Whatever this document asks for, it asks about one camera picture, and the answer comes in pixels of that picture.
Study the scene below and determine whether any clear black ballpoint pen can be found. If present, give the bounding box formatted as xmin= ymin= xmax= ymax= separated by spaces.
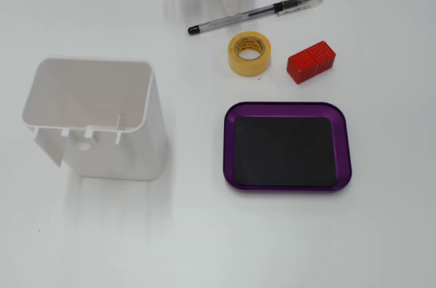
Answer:
xmin=187 ymin=0 xmax=325 ymax=35

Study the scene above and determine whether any red studded block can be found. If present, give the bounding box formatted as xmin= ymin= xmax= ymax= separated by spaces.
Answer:
xmin=286 ymin=40 xmax=338 ymax=85

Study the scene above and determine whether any purple metal tray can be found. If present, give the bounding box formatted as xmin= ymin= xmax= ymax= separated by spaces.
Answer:
xmin=223 ymin=101 xmax=353 ymax=194

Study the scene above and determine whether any white plastic open box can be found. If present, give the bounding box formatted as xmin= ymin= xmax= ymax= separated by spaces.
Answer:
xmin=21 ymin=57 xmax=168 ymax=182

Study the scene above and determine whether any black tray mat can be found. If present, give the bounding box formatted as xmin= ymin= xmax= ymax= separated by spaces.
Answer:
xmin=232 ymin=116 xmax=338 ymax=187

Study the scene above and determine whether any yellow tape roll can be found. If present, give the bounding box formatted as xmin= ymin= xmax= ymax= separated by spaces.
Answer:
xmin=227 ymin=31 xmax=273 ymax=77

